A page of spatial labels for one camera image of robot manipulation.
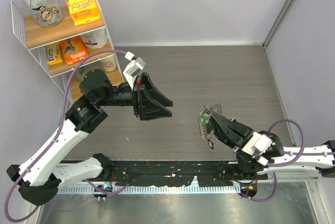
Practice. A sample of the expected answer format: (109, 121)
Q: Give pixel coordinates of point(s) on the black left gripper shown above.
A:
(144, 90)

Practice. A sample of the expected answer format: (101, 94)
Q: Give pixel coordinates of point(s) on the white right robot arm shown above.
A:
(292, 159)

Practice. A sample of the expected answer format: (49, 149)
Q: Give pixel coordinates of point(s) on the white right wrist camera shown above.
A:
(256, 146)

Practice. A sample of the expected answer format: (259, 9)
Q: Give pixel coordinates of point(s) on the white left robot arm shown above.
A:
(40, 178)

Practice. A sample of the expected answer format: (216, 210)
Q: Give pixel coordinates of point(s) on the yellow candy bag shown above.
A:
(53, 51)

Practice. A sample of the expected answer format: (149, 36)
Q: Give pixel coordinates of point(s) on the white paper towel roll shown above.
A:
(95, 39)

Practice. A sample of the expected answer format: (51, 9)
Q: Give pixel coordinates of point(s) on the green bottle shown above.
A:
(81, 73)

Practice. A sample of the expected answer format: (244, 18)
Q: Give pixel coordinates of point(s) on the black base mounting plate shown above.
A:
(176, 173)

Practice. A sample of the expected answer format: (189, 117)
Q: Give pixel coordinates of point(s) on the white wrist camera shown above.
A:
(133, 68)
(256, 146)

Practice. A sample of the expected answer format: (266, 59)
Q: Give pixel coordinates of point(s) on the orange yellow snack box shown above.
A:
(83, 11)

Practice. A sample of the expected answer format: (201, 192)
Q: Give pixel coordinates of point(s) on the orange snack packet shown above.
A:
(73, 50)

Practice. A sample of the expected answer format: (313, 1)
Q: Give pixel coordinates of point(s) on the grey paper bag with cartoon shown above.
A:
(46, 13)

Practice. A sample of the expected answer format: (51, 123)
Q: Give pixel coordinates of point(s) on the cream white bottle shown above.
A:
(109, 63)

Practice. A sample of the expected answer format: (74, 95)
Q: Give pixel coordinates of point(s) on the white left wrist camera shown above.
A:
(133, 68)

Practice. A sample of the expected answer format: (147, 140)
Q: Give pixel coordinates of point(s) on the key with white tag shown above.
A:
(210, 143)

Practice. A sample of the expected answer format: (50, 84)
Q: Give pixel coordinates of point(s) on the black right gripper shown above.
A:
(227, 135)

